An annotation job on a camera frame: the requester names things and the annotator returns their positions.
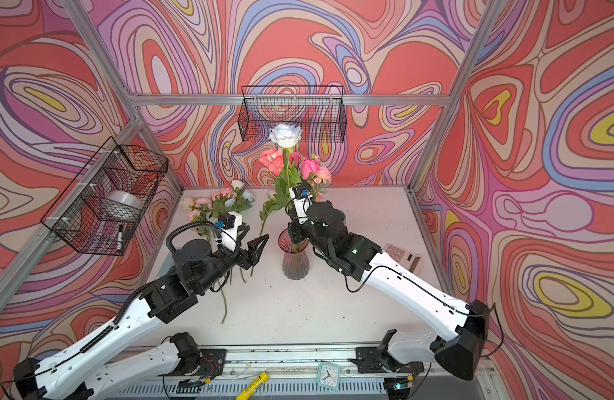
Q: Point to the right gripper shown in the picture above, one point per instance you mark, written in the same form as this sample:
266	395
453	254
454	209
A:
295	229

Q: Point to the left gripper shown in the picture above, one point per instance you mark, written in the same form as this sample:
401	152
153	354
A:
243	257

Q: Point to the light pink carnation stem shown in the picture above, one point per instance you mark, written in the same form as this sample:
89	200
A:
321	189

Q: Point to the pink glass vase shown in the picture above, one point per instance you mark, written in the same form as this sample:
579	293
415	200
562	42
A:
295	264

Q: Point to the dark pink rose stem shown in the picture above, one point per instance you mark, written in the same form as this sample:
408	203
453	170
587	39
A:
309	169

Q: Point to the salmon pink rose stem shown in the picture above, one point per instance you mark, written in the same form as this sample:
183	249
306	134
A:
272	160

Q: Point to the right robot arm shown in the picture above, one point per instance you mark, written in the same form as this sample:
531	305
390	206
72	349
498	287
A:
458	330

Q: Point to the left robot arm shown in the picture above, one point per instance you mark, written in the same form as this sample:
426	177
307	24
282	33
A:
87	369

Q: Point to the pink flower bunch on table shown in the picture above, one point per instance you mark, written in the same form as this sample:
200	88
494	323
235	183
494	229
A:
202	209

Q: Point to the pink calculator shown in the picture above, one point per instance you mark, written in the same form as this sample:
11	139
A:
403	257

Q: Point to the yellow marker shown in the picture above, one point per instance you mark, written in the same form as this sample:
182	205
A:
251	389

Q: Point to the grey tape roll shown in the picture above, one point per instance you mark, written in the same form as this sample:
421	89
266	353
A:
125	198

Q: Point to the black marker pen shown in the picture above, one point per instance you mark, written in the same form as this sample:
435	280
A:
119	242

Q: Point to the teal alarm clock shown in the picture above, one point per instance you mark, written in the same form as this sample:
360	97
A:
328	376

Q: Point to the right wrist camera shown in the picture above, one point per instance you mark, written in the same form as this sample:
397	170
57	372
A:
302	197

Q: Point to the back wire basket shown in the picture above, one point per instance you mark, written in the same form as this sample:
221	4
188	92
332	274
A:
318	109

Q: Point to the wire basket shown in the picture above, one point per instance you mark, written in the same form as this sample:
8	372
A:
106	206
318	109

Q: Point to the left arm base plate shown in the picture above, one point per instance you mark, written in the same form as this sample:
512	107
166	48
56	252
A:
206	363

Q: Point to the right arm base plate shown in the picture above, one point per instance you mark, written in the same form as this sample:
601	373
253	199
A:
374	360

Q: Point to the left wire basket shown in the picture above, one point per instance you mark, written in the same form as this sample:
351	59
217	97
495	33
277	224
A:
106	206

